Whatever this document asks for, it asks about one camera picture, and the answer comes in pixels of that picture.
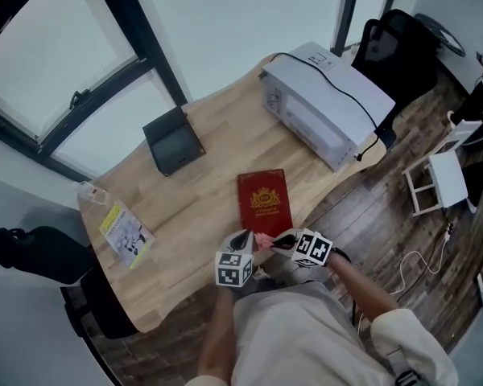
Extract black framed window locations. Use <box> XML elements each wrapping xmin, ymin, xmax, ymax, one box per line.
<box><xmin>0</xmin><ymin>0</ymin><xmax>400</xmax><ymax>181</ymax></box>

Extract grey bag strap with buckle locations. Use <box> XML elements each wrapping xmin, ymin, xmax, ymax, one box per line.
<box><xmin>386</xmin><ymin>346</ymin><xmax>423</xmax><ymax>386</ymax></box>

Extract person's white jacket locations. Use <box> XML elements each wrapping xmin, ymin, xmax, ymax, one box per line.
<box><xmin>184</xmin><ymin>281</ymin><xmax>460</xmax><ymax>386</ymax></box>

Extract yellow and white booklet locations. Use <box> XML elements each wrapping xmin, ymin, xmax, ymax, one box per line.
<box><xmin>98</xmin><ymin>200</ymin><xmax>156</xmax><ymax>271</ymax></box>

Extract person's left forearm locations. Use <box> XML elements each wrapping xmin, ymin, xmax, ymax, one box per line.
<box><xmin>196</xmin><ymin>287</ymin><xmax>237</xmax><ymax>378</ymax></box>

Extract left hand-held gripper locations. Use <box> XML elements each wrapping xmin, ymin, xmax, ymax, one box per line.
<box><xmin>214</xmin><ymin>228</ymin><xmax>255</xmax><ymax>289</ymax></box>

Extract black microwave power cable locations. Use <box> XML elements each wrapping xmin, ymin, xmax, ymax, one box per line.
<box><xmin>258</xmin><ymin>51</ymin><xmax>388</xmax><ymax>163</ymax></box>

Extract red booklet with gold emblem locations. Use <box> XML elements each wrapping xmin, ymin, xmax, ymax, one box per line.
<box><xmin>237</xmin><ymin>168</ymin><xmax>295</xmax><ymax>241</ymax></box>

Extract white floor cable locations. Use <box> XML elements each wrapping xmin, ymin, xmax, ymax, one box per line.
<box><xmin>387</xmin><ymin>231</ymin><xmax>452</xmax><ymax>298</ymax></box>

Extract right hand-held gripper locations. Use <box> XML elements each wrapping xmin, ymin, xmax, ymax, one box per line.
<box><xmin>272</xmin><ymin>227</ymin><xmax>334</xmax><ymax>269</ymax></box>

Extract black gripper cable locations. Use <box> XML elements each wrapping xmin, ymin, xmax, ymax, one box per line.
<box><xmin>331</xmin><ymin>247</ymin><xmax>358</xmax><ymax>326</ymax></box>

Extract white wooden stool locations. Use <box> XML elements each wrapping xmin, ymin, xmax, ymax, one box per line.
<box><xmin>402</xmin><ymin>150</ymin><xmax>470</xmax><ymax>217</ymax></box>

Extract black cardboard box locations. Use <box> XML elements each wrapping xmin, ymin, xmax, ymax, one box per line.
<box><xmin>142</xmin><ymin>106</ymin><xmax>207</xmax><ymax>178</ymax></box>

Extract person's right forearm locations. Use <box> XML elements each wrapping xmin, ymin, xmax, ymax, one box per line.
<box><xmin>328</xmin><ymin>251</ymin><xmax>400</xmax><ymax>324</ymax></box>

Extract black window handle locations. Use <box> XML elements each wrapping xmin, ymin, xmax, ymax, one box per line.
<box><xmin>68</xmin><ymin>89</ymin><xmax>92</xmax><ymax>110</ymax></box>

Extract black mesh office chair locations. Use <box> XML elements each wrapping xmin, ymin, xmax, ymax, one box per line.
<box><xmin>351</xmin><ymin>9</ymin><xmax>440</xmax><ymax>149</ymax></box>
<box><xmin>0</xmin><ymin>226</ymin><xmax>138</xmax><ymax>340</ymax></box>

